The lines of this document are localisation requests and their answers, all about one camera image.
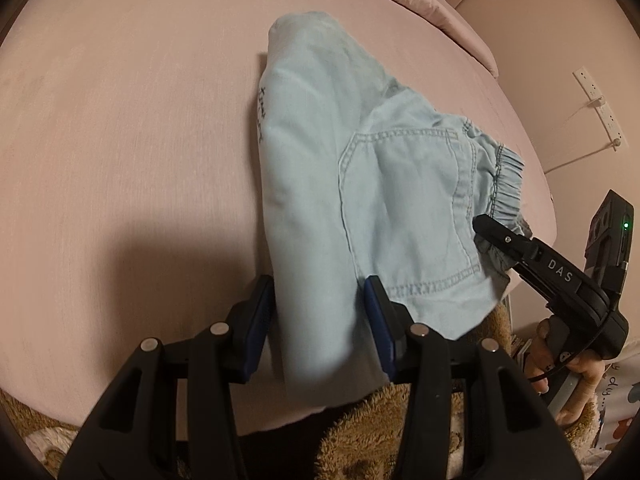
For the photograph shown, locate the person right hand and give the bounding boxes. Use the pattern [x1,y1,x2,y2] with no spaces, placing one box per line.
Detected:
[523,316,606,428]

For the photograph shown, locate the pink bed sheet mattress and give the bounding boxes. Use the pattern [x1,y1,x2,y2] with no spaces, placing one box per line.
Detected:
[1,0,556,426]

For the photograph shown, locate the light blue strawberry pants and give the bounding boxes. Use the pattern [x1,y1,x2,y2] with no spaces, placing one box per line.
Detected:
[257,12,528,406]

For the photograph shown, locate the white wall power strip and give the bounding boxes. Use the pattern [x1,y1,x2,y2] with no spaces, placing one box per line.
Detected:
[573,67,627,152]

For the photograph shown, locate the white power cable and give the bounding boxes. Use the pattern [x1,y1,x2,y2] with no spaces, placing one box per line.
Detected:
[543,98,622,176]

